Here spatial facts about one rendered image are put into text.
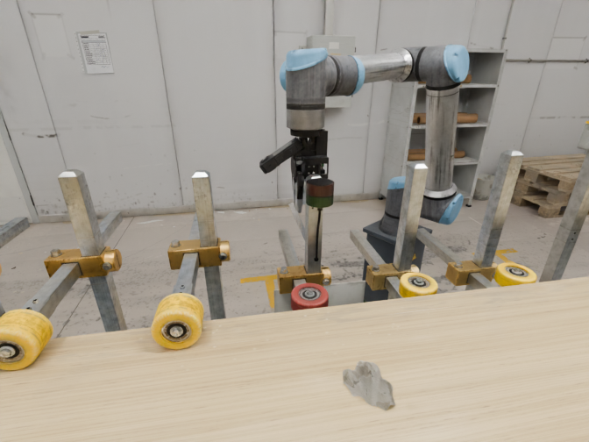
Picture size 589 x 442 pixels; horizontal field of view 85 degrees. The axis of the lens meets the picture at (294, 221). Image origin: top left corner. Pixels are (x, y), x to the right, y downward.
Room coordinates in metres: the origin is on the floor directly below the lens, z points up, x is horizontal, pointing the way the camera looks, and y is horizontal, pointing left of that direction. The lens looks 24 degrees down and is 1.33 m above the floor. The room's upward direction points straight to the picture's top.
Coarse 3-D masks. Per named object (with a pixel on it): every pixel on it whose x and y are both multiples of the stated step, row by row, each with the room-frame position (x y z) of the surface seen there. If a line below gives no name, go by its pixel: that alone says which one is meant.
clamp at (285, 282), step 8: (288, 272) 0.70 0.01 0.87; (296, 272) 0.70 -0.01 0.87; (304, 272) 0.70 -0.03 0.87; (320, 272) 0.70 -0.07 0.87; (328, 272) 0.70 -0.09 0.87; (280, 280) 0.67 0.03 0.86; (288, 280) 0.67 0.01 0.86; (312, 280) 0.69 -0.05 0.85; (320, 280) 0.69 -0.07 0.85; (328, 280) 0.69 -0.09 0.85; (280, 288) 0.67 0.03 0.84; (288, 288) 0.67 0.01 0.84
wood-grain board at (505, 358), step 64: (256, 320) 0.48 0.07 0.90; (320, 320) 0.48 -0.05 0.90; (384, 320) 0.48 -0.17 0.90; (448, 320) 0.48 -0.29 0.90; (512, 320) 0.48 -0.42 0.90; (576, 320) 0.48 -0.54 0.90; (0, 384) 0.34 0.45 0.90; (64, 384) 0.34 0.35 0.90; (128, 384) 0.34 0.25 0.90; (192, 384) 0.34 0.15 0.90; (256, 384) 0.34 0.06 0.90; (320, 384) 0.34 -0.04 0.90; (448, 384) 0.34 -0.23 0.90; (512, 384) 0.34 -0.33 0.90; (576, 384) 0.34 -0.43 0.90
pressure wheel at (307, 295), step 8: (296, 288) 0.58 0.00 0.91; (304, 288) 0.58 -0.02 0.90; (312, 288) 0.58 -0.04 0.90; (320, 288) 0.58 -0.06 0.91; (296, 296) 0.55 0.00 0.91; (304, 296) 0.55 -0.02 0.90; (312, 296) 0.55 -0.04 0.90; (320, 296) 0.55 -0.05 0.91; (328, 296) 0.55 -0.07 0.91; (296, 304) 0.53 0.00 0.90; (304, 304) 0.52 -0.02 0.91; (312, 304) 0.52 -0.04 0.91; (320, 304) 0.53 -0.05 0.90
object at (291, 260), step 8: (280, 232) 0.94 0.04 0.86; (280, 240) 0.91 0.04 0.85; (288, 240) 0.89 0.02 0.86; (288, 248) 0.84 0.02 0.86; (288, 256) 0.79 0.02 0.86; (296, 256) 0.79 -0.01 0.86; (288, 264) 0.75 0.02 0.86; (296, 264) 0.75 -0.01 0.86; (296, 280) 0.68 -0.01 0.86; (304, 280) 0.68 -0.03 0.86
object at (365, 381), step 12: (360, 360) 0.39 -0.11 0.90; (348, 372) 0.35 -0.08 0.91; (360, 372) 0.36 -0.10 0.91; (372, 372) 0.35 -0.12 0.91; (348, 384) 0.34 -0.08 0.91; (360, 384) 0.33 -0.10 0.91; (372, 384) 0.33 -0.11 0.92; (384, 384) 0.34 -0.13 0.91; (360, 396) 0.32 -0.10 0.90; (372, 396) 0.32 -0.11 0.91; (384, 396) 0.31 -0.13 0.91; (384, 408) 0.30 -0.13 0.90
